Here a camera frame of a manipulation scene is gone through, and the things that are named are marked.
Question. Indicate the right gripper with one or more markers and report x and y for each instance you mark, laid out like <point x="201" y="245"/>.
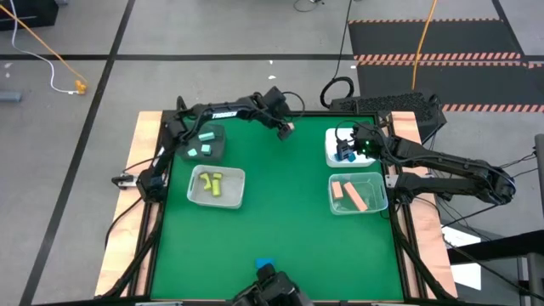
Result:
<point x="369" y="142"/>

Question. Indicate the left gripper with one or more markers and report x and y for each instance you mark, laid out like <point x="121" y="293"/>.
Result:
<point x="274" y="104"/>

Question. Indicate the long orange block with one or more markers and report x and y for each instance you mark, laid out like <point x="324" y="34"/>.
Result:
<point x="355" y="196"/>

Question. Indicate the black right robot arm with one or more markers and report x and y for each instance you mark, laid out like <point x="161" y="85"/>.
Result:
<point x="446" y="161"/>

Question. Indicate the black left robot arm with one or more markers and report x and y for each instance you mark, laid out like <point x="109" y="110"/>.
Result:
<point x="224" y="115"/>

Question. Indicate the white plastic bin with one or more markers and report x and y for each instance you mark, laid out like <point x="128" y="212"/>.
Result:
<point x="331" y="136"/>

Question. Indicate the clear plastic bin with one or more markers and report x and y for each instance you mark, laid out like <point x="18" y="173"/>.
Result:
<point x="376" y="191"/>

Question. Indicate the dark grey plastic bin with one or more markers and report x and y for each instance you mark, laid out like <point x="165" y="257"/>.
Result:
<point x="214" y="156"/>

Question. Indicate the green felt table mat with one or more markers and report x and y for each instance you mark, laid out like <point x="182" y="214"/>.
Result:
<point x="276" y="212"/>

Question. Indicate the long mint green block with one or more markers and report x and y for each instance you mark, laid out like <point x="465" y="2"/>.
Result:
<point x="207" y="136"/>

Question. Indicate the frosted translucent plastic bin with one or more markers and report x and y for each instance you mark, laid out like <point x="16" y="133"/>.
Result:
<point x="231" y="191"/>

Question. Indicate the yellow cylinder block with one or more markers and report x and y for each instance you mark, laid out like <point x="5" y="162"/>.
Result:
<point x="216" y="188"/>

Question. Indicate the blue rectangular block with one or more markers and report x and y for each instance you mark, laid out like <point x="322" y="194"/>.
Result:
<point x="263" y="261"/>

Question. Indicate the black mechanical object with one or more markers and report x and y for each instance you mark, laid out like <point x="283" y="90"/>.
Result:
<point x="272" y="293"/>

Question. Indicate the black hazard-striped floor mat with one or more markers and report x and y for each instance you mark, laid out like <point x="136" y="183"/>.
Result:
<point x="467" y="38"/>

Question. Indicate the white paper sheet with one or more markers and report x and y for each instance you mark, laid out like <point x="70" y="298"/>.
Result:
<point x="467" y="276"/>

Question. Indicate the black metal beam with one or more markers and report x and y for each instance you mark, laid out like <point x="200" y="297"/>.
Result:
<point x="501" y="246"/>

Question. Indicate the dark grey stand column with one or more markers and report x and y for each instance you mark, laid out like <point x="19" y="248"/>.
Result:
<point x="535" y="280"/>

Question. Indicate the grey power strip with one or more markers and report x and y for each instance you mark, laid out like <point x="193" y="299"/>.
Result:
<point x="9" y="95"/>

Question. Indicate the black floor box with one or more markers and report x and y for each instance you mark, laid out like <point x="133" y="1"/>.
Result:
<point x="30" y="13"/>

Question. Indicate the black aluminium table frame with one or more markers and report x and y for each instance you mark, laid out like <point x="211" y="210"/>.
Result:
<point x="316" y="113"/>

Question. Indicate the metal bracket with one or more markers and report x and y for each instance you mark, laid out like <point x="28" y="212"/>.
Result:
<point x="125" y="182"/>
<point x="391" y="181"/>

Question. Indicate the grey metal post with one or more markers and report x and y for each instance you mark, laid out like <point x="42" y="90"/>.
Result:
<point x="540" y="170"/>

